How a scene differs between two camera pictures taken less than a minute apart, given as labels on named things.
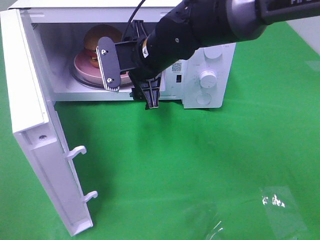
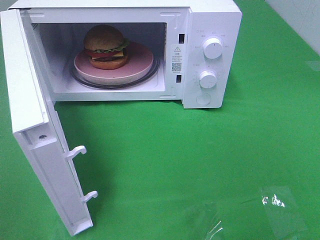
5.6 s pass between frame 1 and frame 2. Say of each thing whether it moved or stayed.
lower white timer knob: stayed
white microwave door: stayed
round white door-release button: stayed
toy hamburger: moved
